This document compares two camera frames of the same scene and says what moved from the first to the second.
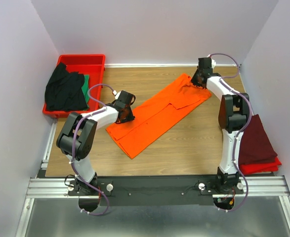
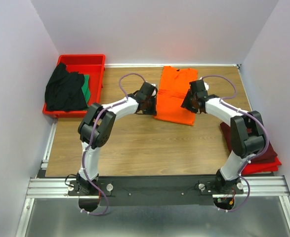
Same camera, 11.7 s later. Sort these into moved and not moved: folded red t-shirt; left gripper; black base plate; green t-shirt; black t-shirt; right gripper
Moved: right gripper; left gripper
Not moved: black t-shirt; black base plate; green t-shirt; folded red t-shirt
